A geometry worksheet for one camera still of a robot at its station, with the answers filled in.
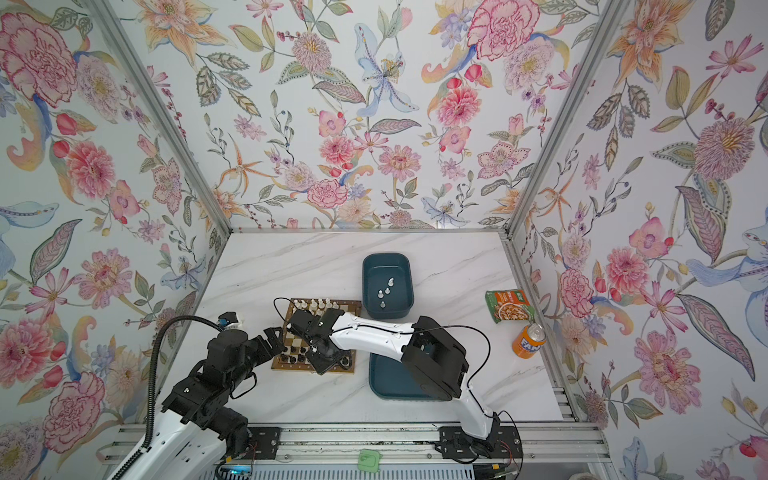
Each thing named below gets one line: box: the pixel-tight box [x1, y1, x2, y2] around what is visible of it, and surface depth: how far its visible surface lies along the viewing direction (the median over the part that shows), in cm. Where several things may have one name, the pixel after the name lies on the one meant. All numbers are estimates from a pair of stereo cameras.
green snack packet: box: [485, 289, 536, 324], surface depth 100 cm
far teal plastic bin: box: [362, 253, 415, 319], surface depth 104 cm
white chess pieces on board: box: [293, 298, 339, 316], surface depth 99 cm
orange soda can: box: [512, 323, 547, 359], surface depth 84 cm
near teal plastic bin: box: [369, 352, 427, 401], surface depth 82 cm
